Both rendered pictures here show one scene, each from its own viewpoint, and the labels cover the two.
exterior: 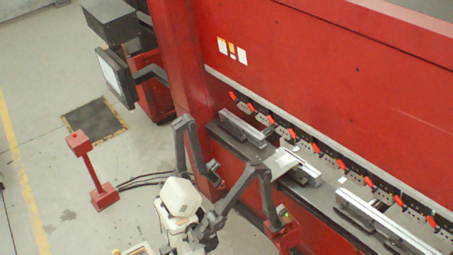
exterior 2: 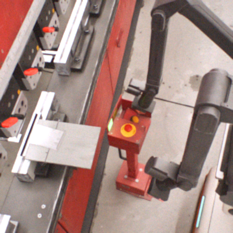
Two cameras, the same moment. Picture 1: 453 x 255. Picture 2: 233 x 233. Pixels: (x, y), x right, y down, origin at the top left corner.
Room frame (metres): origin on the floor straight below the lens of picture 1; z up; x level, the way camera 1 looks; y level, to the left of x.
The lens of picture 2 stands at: (2.54, 0.34, 2.11)
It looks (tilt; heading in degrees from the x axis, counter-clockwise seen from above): 58 degrees down; 229
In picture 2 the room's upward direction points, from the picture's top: 8 degrees counter-clockwise
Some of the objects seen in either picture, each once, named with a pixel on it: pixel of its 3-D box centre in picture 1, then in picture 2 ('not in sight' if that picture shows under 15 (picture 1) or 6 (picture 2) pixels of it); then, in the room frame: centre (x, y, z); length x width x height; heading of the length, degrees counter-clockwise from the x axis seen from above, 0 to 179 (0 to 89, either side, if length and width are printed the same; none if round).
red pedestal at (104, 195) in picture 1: (90, 169); not in sight; (3.28, 1.29, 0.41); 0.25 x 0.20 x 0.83; 121
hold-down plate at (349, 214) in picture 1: (354, 217); (83, 48); (1.83, -0.66, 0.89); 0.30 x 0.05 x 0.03; 31
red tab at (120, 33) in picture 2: not in sight; (120, 35); (1.42, -0.79, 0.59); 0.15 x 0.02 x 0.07; 31
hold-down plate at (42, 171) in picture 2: (290, 173); (51, 143); (2.31, -0.37, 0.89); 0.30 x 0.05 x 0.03; 31
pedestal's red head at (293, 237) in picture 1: (282, 229); (129, 124); (1.97, -0.22, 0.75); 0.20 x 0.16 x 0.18; 21
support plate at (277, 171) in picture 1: (275, 166); (63, 143); (2.30, -0.27, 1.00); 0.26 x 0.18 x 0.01; 121
